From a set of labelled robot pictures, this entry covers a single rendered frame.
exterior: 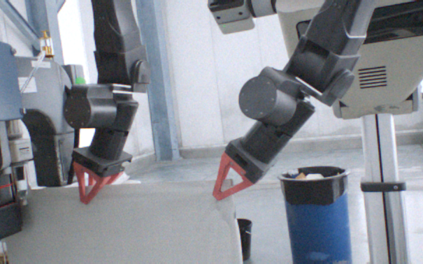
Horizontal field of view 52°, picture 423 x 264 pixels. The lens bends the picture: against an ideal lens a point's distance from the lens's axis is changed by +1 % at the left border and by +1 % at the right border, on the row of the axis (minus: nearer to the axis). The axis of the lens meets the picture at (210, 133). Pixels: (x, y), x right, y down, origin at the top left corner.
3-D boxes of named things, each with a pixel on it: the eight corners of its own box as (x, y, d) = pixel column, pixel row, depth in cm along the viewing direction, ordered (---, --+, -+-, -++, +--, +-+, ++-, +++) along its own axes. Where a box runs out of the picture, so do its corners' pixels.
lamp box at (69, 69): (88, 102, 102) (83, 63, 101) (76, 103, 98) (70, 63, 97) (63, 105, 105) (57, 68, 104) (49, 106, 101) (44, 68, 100)
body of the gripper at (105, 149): (68, 158, 73) (81, 119, 71) (103, 149, 82) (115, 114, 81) (99, 175, 71) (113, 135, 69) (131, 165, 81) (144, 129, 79)
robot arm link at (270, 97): (358, 76, 60) (311, 48, 64) (328, 52, 50) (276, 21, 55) (307, 146, 62) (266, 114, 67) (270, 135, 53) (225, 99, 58)
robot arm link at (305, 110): (326, 109, 63) (300, 86, 66) (307, 99, 57) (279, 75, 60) (295, 144, 65) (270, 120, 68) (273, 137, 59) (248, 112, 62)
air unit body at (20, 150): (45, 200, 79) (32, 115, 78) (24, 207, 74) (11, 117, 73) (25, 200, 80) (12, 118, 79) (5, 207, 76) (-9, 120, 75)
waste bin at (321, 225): (361, 252, 313) (352, 163, 308) (357, 283, 265) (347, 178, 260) (294, 250, 331) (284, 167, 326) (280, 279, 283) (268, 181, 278)
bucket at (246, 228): (260, 250, 339) (256, 218, 337) (250, 265, 311) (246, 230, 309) (224, 249, 350) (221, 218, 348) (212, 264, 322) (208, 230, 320)
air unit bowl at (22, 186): (36, 196, 78) (31, 162, 77) (24, 200, 75) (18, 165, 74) (24, 196, 79) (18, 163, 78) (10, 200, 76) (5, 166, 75)
